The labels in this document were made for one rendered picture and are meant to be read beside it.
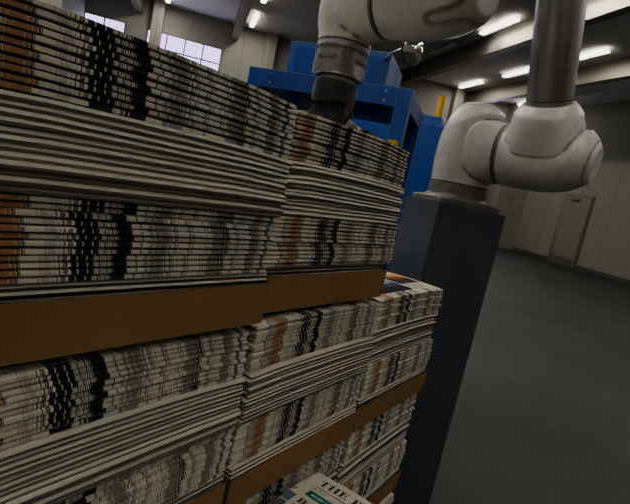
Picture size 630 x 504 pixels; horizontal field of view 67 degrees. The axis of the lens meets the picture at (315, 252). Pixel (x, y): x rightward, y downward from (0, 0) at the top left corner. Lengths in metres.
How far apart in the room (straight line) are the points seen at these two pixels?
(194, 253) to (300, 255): 0.17
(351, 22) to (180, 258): 0.53
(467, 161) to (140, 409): 1.04
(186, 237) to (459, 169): 0.98
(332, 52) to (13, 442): 0.67
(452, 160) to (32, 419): 1.12
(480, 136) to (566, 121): 0.20
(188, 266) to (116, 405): 0.12
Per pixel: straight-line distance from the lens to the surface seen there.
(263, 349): 0.54
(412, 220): 1.35
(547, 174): 1.23
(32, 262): 0.35
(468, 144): 1.30
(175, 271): 0.41
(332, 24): 0.84
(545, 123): 1.21
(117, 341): 0.40
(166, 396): 0.46
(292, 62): 2.99
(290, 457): 0.68
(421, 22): 0.76
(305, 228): 0.55
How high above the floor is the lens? 0.99
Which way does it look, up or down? 8 degrees down
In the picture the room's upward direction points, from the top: 12 degrees clockwise
